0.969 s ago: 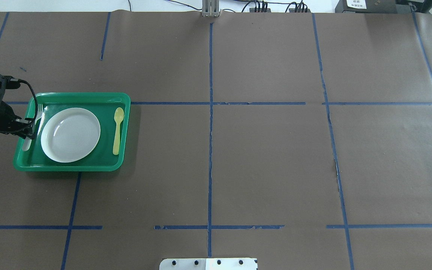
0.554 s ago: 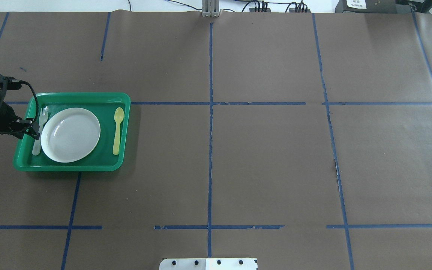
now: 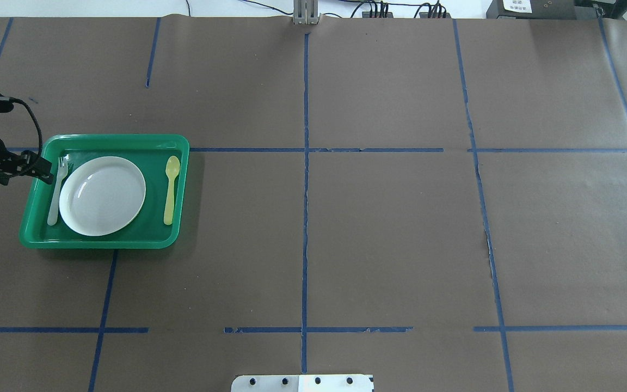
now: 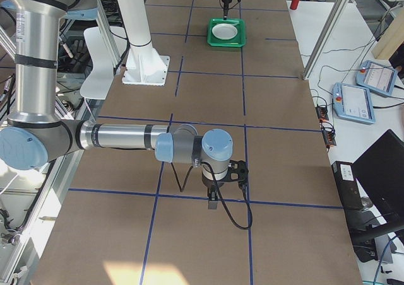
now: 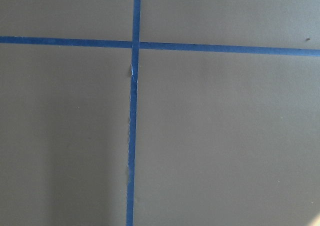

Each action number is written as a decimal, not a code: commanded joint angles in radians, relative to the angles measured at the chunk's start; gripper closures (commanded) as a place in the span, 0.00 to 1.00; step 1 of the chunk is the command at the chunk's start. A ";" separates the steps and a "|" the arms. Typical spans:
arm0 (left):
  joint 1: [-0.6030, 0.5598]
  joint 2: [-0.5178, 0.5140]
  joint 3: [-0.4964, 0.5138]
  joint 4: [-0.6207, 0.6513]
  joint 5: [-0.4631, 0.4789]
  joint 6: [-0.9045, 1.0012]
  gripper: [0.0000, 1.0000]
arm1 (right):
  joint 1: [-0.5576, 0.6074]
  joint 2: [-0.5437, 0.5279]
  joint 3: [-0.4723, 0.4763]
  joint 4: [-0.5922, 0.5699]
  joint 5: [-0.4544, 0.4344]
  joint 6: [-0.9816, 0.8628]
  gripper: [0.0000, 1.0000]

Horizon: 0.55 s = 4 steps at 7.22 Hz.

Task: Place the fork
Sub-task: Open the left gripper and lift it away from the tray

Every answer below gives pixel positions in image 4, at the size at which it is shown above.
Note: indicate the white round plate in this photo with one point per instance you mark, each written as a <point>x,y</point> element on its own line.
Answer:
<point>224,31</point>

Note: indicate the green plastic tray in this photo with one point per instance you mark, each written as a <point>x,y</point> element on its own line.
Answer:
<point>237,42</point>

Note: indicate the orange black power strip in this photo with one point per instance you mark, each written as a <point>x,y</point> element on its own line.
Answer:
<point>327,128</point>

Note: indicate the black box device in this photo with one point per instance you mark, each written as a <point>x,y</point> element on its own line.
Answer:
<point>346,184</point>

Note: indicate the white plastic chair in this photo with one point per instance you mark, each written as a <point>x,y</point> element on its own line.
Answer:
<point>97,84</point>

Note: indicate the near blue teach pendant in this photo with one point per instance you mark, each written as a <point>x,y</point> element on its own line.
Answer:
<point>353,103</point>

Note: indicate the blue teach pendant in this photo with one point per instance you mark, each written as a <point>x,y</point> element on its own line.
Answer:
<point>376,77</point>
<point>353,103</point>

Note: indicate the far blue teach pendant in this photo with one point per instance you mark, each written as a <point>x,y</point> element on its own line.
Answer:
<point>376,77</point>

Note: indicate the black laptop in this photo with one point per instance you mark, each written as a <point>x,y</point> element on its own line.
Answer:
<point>379,170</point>

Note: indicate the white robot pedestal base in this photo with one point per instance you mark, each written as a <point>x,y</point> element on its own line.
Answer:
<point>144,65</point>

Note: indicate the aluminium frame post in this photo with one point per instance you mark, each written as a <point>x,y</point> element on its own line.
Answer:
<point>333,18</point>

